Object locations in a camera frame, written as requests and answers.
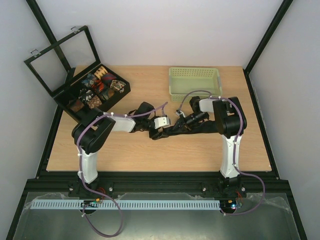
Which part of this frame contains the black necktie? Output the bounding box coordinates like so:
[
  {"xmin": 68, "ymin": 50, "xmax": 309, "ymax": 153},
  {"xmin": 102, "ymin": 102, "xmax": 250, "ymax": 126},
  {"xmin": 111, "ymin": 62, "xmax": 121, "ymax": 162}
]
[{"xmin": 164, "ymin": 120, "xmax": 218, "ymax": 137}]

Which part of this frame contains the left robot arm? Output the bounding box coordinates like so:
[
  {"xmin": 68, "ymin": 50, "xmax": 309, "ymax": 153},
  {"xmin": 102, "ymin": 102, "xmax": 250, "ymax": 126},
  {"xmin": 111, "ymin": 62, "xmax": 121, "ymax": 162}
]
[{"xmin": 71, "ymin": 102, "xmax": 171, "ymax": 184}]

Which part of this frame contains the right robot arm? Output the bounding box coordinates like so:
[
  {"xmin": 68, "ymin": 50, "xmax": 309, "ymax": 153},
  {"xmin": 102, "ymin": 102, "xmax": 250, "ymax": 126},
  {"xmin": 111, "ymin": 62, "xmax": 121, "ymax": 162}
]
[{"xmin": 172, "ymin": 96, "xmax": 247, "ymax": 196}]

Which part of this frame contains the green plastic basket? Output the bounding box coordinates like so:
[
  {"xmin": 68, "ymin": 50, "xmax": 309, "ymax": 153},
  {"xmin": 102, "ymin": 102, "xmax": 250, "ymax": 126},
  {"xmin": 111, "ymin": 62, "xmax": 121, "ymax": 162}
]
[{"xmin": 168, "ymin": 67, "xmax": 223, "ymax": 102}]

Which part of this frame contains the brown beige rolled tie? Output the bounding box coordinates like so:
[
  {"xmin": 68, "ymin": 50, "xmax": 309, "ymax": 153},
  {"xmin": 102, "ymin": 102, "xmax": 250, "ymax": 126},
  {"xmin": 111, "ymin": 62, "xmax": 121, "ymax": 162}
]
[{"xmin": 110, "ymin": 79, "xmax": 126, "ymax": 93}]

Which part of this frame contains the olive brown rolled tie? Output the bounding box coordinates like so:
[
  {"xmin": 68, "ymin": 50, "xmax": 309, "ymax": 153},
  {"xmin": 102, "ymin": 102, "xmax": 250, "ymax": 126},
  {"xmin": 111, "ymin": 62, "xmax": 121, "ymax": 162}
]
[{"xmin": 100, "ymin": 88, "xmax": 115, "ymax": 101}]

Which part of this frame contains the brown dotted rolled tie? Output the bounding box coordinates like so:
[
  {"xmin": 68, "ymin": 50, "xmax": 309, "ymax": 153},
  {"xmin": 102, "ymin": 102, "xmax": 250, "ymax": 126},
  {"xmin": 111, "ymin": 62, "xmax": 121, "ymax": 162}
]
[{"xmin": 87, "ymin": 95, "xmax": 102, "ymax": 109}]

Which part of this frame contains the black tie storage box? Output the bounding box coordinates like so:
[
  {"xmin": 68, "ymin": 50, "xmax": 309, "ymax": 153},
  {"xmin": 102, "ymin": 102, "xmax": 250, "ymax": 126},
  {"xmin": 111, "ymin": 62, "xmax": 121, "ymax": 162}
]
[{"xmin": 54, "ymin": 64, "xmax": 131, "ymax": 122}]

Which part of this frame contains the orange striped rolled tie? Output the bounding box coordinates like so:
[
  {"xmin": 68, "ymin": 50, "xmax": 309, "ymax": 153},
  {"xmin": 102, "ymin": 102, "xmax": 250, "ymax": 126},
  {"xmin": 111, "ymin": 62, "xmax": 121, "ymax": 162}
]
[{"xmin": 91, "ymin": 79, "xmax": 107, "ymax": 94}]

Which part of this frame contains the dark red rolled tie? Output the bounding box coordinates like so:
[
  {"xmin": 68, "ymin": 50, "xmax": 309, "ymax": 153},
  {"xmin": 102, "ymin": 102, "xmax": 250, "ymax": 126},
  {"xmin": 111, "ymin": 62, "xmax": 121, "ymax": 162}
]
[{"xmin": 101, "ymin": 73, "xmax": 117, "ymax": 85}]

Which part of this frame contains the black white rolled tie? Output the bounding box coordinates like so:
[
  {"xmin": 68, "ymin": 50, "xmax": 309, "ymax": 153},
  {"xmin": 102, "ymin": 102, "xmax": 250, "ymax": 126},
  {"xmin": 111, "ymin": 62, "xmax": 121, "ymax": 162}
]
[{"xmin": 78, "ymin": 88, "xmax": 95, "ymax": 103}]

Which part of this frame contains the tan patterned rolled tie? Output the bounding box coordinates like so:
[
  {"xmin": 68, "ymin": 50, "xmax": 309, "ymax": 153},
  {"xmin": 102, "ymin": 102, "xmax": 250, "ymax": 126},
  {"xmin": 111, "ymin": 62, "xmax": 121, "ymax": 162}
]
[{"xmin": 94, "ymin": 66, "xmax": 108, "ymax": 79}]

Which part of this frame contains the blue patterned rolled tie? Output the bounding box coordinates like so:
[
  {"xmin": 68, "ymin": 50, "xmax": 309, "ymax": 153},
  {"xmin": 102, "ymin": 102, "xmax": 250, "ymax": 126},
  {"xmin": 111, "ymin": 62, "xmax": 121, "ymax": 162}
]
[{"xmin": 81, "ymin": 73, "xmax": 99, "ymax": 88}]

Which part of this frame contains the rust brown rolled tie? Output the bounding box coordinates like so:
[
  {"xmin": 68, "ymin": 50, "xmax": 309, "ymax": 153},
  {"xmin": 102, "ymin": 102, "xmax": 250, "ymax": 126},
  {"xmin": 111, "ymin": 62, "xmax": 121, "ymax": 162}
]
[{"xmin": 67, "ymin": 99, "xmax": 84, "ymax": 113}]

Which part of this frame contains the glass box lid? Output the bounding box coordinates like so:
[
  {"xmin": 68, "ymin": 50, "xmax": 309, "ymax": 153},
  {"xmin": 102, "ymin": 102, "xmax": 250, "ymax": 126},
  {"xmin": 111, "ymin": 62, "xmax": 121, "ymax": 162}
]
[{"xmin": 24, "ymin": 25, "xmax": 101, "ymax": 98}]

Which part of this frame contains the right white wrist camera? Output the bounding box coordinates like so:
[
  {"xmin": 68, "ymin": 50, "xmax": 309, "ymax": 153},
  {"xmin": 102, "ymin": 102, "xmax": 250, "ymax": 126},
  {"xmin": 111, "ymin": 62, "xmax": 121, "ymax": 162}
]
[{"xmin": 175, "ymin": 109, "xmax": 186, "ymax": 118}]

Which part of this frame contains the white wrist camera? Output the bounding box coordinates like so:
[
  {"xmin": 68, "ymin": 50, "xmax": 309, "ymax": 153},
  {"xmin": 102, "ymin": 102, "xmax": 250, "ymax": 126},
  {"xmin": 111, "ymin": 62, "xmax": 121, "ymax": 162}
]
[
  {"xmin": 175, "ymin": 109, "xmax": 186, "ymax": 118},
  {"xmin": 153, "ymin": 116, "xmax": 171, "ymax": 129}
]

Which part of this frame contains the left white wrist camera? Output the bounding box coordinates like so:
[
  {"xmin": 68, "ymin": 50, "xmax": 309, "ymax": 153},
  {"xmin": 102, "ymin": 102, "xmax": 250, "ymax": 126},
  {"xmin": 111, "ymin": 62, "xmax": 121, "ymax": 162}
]
[{"xmin": 153, "ymin": 116, "xmax": 171, "ymax": 129}]

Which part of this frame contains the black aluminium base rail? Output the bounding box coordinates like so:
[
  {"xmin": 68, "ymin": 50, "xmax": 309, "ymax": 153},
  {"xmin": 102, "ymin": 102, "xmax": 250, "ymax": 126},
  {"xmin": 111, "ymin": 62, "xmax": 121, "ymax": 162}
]
[{"xmin": 23, "ymin": 171, "xmax": 293, "ymax": 199}]

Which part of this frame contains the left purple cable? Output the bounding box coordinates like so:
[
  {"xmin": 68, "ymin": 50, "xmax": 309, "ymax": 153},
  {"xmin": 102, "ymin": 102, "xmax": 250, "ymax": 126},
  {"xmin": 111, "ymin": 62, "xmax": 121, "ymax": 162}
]
[{"xmin": 76, "ymin": 101, "xmax": 170, "ymax": 237}]

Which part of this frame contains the white slotted cable duct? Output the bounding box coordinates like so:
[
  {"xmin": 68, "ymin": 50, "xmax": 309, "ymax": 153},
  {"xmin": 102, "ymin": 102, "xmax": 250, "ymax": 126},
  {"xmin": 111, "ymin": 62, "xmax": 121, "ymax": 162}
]
[{"xmin": 30, "ymin": 199, "xmax": 221, "ymax": 211}]

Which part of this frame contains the right black frame post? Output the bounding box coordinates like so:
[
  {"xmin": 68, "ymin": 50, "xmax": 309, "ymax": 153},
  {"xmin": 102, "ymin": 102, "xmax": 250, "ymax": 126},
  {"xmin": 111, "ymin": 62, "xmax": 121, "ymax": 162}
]
[{"xmin": 242, "ymin": 0, "xmax": 294, "ymax": 72}]

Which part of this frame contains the black frame post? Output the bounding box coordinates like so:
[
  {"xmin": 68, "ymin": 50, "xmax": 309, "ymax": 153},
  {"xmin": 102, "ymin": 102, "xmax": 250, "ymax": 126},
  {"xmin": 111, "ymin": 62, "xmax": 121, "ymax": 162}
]
[
  {"xmin": 26, "ymin": 0, "xmax": 72, "ymax": 74},
  {"xmin": 242, "ymin": 0, "xmax": 294, "ymax": 72}
]

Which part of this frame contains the left black frame post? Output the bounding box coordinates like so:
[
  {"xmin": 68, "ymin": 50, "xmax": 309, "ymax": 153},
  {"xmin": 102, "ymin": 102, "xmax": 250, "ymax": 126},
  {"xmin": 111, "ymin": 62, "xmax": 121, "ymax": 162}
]
[{"xmin": 26, "ymin": 0, "xmax": 72, "ymax": 74}]

